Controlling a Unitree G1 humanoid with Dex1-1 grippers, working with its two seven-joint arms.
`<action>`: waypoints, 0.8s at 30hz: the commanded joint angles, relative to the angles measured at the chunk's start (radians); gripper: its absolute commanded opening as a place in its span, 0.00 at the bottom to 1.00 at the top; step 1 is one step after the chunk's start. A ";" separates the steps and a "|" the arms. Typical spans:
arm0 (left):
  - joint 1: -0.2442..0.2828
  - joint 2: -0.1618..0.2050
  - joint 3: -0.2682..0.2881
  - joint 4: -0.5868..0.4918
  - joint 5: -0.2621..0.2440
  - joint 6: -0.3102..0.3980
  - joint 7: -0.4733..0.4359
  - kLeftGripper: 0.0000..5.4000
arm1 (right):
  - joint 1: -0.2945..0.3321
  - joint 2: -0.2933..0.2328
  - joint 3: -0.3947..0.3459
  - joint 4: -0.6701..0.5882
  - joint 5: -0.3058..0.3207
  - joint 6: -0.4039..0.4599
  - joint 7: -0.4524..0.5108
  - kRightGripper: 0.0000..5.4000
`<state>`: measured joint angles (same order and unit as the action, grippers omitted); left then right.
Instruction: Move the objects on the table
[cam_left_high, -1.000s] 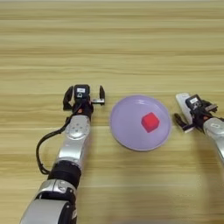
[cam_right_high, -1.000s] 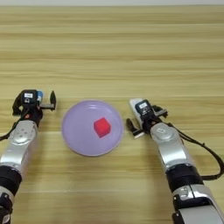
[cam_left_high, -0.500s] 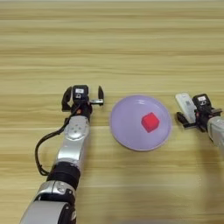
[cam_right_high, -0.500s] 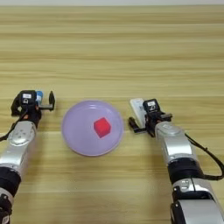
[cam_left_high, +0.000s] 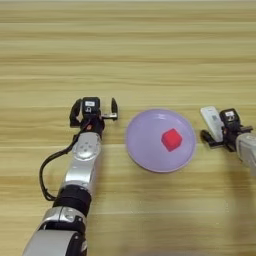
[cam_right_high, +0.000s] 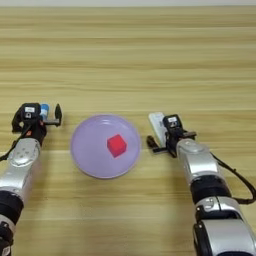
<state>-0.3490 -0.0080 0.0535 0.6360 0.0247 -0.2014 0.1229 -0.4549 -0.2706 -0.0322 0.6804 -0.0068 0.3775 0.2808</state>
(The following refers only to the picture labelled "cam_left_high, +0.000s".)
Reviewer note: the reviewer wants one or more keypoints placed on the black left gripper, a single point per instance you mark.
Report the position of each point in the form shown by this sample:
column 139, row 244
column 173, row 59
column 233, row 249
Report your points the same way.
column 93, row 123

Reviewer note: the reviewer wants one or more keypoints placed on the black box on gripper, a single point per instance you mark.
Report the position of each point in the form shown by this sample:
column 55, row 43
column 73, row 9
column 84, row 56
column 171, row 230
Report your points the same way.
column 230, row 118
column 91, row 106

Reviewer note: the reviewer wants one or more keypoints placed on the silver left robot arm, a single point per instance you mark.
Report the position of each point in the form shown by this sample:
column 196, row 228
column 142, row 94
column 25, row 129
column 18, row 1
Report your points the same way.
column 78, row 180

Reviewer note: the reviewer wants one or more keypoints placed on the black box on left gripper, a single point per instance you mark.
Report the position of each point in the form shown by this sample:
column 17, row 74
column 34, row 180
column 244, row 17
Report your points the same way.
column 91, row 106

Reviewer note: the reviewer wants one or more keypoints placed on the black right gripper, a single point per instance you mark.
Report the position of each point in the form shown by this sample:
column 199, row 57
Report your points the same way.
column 231, row 136

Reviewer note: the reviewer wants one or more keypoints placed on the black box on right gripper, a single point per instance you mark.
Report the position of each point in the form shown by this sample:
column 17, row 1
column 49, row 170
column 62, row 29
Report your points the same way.
column 230, row 118

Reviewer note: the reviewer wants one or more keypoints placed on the red cube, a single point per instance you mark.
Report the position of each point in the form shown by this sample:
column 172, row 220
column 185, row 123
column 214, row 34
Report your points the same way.
column 171, row 140

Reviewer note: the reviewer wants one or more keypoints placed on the purple round plate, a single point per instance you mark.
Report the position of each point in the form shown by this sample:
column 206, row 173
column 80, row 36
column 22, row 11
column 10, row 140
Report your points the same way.
column 146, row 150

